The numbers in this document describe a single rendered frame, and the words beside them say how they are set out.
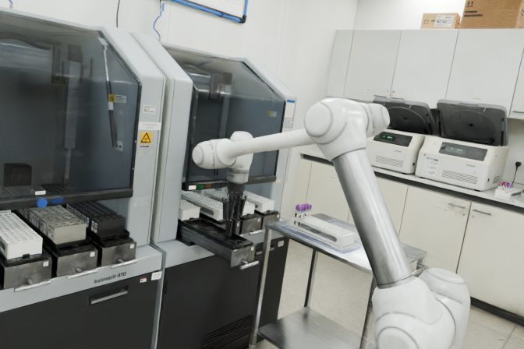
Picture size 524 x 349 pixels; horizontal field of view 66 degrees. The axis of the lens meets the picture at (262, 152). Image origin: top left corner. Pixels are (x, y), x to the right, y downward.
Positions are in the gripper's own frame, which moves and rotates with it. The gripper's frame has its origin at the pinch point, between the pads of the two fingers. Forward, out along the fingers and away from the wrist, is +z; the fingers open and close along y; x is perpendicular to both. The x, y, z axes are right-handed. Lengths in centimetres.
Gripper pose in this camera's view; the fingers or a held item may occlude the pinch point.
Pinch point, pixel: (231, 227)
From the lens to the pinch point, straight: 177.8
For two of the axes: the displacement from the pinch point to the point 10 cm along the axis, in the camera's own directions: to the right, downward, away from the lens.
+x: 7.3, 1.9, -6.6
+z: -1.3, 9.8, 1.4
